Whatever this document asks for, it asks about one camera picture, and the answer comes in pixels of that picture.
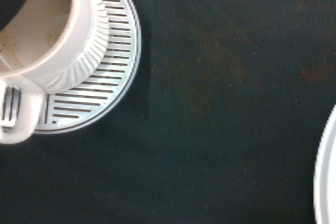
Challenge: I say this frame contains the white two-tier round shelf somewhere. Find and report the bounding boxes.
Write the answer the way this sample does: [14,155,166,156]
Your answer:
[313,106,336,224]

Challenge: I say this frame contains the white ceramic mug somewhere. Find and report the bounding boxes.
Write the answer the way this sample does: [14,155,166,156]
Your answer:
[0,0,109,144]

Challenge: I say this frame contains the grey pod coffee machine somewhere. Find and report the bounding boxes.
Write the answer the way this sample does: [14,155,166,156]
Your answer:
[0,0,142,135]

